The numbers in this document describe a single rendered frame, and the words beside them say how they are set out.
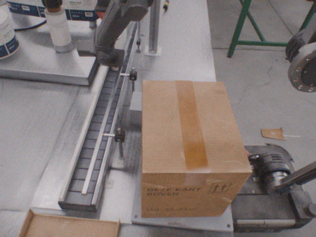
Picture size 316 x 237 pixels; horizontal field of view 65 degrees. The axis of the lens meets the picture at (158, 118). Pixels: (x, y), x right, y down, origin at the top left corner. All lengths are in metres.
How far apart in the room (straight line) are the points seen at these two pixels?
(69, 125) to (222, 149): 0.62
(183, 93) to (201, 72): 0.57
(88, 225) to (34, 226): 0.15
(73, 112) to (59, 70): 0.23
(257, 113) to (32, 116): 1.86
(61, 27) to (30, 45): 0.22
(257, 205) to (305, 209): 0.25
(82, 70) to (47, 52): 0.22
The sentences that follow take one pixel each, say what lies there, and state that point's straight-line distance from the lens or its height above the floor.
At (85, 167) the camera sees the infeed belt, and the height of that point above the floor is 0.88.
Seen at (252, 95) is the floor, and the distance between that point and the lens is 2.56.
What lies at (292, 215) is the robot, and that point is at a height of 0.24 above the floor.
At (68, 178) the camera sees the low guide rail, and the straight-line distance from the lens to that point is 0.79.
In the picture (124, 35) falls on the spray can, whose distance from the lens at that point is 1.17.
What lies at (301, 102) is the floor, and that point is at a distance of 2.73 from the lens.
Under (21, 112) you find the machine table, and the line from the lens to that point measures 1.13.
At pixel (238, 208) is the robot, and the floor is 0.24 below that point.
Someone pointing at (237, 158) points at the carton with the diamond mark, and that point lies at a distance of 0.60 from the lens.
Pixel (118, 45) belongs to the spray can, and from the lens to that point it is 1.07.
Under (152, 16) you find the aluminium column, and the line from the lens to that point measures 1.25.
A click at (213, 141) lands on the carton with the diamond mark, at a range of 0.61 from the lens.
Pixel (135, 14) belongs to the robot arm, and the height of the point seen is 1.36.
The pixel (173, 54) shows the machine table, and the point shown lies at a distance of 1.35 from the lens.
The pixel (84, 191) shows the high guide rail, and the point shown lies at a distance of 0.71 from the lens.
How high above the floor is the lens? 1.59
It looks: 49 degrees down
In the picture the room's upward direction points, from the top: 5 degrees clockwise
